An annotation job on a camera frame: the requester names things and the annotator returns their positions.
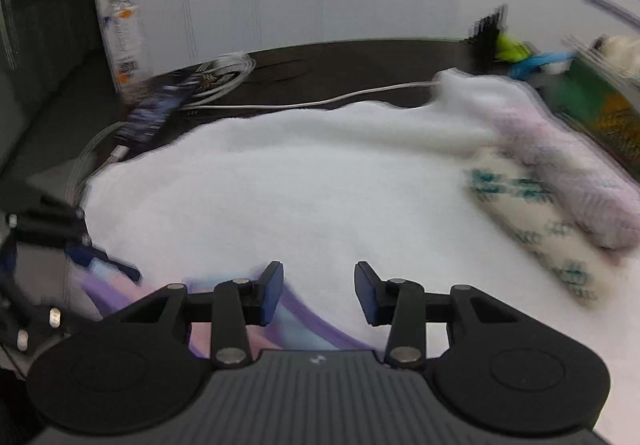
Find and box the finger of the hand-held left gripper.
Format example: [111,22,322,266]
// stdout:
[0,267,101,361]
[10,207,141,283]

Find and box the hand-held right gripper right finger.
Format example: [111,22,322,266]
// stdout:
[354,261,531,368]

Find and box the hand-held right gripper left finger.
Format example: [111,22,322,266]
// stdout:
[102,261,284,369]

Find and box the pink garment with purple trim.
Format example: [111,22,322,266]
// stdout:
[75,267,373,361]

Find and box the white towel mat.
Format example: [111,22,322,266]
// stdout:
[82,70,640,445]

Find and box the dark smartphone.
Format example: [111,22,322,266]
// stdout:
[117,80,193,146]

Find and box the white teal-print folded cloth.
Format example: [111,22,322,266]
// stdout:
[462,147,613,308]

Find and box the clear water bottle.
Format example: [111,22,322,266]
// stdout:
[100,0,148,100]

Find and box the lavender folded cloth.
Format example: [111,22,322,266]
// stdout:
[487,105,640,251]

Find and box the yellow-green object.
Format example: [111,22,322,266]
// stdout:
[495,32,533,63]

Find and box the blue plastic object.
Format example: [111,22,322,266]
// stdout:
[510,51,576,80]

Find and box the black pronged object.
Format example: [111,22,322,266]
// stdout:
[465,5,508,60]

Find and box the green woven bag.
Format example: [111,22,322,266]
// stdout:
[550,37,640,166]

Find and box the fluffy white cloth bundle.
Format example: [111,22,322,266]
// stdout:
[592,35,640,76]

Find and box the clear coiled cable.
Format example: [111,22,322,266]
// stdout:
[65,122,133,208]

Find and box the white charging cable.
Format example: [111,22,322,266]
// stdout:
[180,52,443,113]

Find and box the thin black cable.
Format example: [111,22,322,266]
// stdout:
[247,57,311,82]

